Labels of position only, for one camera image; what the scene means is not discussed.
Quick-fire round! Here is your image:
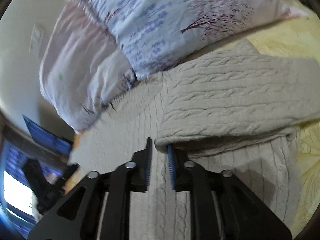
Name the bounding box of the pink floral pillow right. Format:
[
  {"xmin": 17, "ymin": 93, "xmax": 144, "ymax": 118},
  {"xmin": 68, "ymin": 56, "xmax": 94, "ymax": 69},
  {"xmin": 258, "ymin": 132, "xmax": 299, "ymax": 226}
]
[{"xmin": 80, "ymin": 0, "xmax": 304, "ymax": 80}]

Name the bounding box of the beige cable-knit sweater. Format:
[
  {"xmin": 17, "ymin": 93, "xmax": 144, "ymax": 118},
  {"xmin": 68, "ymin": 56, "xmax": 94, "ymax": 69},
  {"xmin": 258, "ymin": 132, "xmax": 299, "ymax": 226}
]
[{"xmin": 72, "ymin": 41, "xmax": 319, "ymax": 239}]

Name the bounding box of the blue window curtain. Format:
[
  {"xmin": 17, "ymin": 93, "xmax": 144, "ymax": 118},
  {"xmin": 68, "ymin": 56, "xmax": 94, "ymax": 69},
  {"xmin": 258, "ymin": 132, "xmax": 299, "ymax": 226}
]
[{"xmin": 1, "ymin": 115, "xmax": 73, "ymax": 239}]

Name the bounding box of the white wall switch plate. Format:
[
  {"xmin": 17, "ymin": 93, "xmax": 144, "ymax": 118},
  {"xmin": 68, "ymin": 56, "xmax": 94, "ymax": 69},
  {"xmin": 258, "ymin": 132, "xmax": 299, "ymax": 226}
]
[{"xmin": 29, "ymin": 24, "xmax": 46, "ymax": 58}]

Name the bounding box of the pink floral pillow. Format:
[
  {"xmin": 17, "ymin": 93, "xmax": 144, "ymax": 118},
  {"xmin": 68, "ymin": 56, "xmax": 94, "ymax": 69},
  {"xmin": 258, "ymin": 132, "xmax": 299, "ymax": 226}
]
[
  {"xmin": 39, "ymin": 0, "xmax": 137, "ymax": 134},
  {"xmin": 80, "ymin": 0, "xmax": 304, "ymax": 80}
]

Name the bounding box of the yellow patterned bed sheet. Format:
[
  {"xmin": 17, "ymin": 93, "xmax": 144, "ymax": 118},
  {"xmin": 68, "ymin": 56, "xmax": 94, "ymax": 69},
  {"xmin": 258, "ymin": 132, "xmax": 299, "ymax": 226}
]
[{"xmin": 246, "ymin": 0, "xmax": 320, "ymax": 235}]

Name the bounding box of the pink floral pillow left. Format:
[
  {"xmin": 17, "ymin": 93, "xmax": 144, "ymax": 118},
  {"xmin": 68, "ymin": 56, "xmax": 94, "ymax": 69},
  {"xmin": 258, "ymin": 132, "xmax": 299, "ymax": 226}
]
[{"xmin": 39, "ymin": 0, "xmax": 137, "ymax": 134}]

